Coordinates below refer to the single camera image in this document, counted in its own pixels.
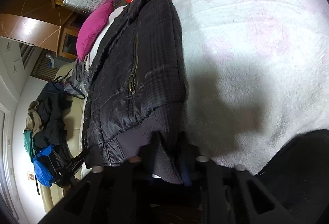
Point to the grey garment bag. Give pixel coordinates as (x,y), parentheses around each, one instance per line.
(77,82)

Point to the wooden cabinet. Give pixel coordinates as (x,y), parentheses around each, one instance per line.
(68,36)

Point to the magenta pillow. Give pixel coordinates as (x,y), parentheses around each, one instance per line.
(91,28)

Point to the white bed blanket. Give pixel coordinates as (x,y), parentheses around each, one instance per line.
(257,72)

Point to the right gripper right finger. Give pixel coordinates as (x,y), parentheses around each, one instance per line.
(226,195)

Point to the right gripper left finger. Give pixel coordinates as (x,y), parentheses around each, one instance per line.
(112,194)

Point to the brown wooden column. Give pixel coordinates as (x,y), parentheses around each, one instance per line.
(33,22)

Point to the pile of dark clothes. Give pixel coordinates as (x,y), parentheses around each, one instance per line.
(45,132)

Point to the black quilted jacket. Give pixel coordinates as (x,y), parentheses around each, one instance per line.
(137,88)

